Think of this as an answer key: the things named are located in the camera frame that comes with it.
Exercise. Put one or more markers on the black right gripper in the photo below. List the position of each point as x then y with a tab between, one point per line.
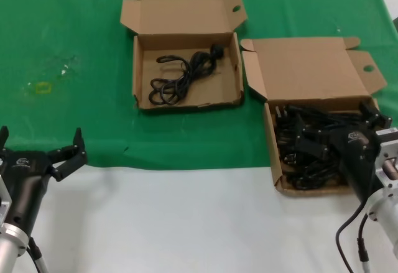
357	158

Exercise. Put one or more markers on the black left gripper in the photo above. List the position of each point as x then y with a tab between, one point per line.
26	176

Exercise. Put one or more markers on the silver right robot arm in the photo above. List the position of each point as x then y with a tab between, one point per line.
387	223

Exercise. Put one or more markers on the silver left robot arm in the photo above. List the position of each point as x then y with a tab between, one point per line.
9	248

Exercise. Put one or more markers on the cardboard box with round hole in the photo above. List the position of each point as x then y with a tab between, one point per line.
298	64

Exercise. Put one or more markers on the cardboard box with oval hole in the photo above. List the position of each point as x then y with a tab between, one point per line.
211	83

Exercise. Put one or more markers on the yellow tape square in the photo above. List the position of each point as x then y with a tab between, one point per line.
43	88

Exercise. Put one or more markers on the green tablecloth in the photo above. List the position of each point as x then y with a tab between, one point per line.
77	21

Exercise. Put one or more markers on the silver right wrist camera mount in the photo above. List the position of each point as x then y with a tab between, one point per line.
388	158

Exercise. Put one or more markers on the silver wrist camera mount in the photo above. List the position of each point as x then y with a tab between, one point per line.
388	158
3	201

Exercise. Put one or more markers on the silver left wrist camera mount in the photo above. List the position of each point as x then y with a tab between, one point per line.
3	201

